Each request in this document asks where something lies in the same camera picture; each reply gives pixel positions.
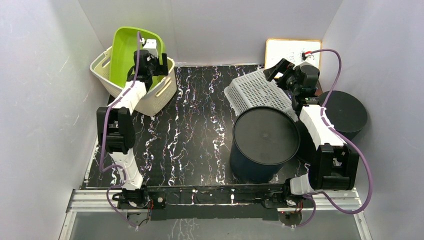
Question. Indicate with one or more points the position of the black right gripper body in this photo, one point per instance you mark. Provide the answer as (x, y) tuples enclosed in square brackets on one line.
[(290, 82)]

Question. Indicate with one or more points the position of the white perforated strainer basket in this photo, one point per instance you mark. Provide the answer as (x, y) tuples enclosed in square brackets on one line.
[(253, 90)]

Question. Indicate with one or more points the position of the black ribbed bucket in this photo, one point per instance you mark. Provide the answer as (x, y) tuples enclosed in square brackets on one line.
[(345, 112)]

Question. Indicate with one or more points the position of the dark blue large bucket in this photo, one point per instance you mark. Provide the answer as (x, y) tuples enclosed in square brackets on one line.
[(263, 140)]

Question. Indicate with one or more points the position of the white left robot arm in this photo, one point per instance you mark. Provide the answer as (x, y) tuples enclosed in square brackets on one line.
[(116, 131)]

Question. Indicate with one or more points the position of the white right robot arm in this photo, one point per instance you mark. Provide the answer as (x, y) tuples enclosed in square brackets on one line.
[(335, 163)]

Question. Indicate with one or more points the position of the dark paperback book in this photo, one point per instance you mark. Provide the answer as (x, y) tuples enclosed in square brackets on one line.
[(319, 89)]

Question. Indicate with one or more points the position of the green plastic basin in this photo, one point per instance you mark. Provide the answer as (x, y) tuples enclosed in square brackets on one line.
[(123, 47)]

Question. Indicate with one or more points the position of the small whiteboard wooden frame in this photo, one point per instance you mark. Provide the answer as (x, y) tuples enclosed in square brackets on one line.
[(289, 49)]

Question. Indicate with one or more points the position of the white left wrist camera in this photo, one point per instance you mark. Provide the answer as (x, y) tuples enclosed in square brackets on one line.
[(150, 45)]

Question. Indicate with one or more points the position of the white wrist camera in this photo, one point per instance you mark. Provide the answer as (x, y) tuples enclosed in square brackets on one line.
[(150, 45), (308, 58)]

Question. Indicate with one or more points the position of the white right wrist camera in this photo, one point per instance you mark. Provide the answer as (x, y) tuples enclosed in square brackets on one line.
[(308, 58)]

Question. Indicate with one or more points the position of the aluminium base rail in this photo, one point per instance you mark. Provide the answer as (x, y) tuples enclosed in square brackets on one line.
[(90, 217)]

